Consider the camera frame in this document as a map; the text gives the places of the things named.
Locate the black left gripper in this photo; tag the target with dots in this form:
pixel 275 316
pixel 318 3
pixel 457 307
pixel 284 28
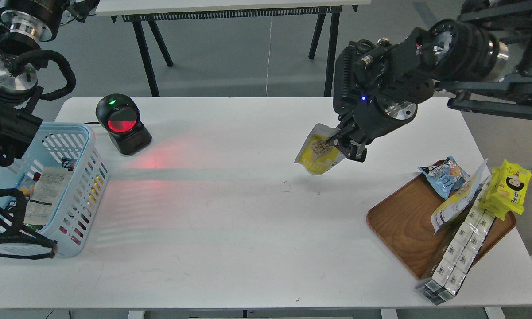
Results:
pixel 378 86

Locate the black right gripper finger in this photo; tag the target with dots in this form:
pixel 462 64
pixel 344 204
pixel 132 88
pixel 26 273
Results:
pixel 354 151
pixel 343 136

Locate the yellow chickpea snack pouch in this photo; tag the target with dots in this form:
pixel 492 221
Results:
pixel 317 156

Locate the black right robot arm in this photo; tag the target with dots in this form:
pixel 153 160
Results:
pixel 484 57

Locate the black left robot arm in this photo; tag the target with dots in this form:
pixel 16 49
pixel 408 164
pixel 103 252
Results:
pixel 29 74

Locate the blue snack bag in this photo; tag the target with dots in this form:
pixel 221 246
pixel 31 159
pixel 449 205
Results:
pixel 446 177

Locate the white yellow snack pouch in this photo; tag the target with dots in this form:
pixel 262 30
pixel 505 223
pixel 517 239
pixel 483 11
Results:
pixel 456 203

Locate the long silver snack box pack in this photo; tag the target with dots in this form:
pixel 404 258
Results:
pixel 445 273

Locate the yellow cartoon snack pack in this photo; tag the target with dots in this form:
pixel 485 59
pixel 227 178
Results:
pixel 507 191

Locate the light blue plastic basket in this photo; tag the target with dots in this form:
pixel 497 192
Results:
pixel 56 146

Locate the white snack bag in basket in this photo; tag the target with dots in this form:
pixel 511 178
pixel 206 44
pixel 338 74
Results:
pixel 47 195

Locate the brown wooden tray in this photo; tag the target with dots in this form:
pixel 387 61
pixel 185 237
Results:
pixel 403 222

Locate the white background table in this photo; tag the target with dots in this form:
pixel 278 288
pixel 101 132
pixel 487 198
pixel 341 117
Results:
pixel 151 11

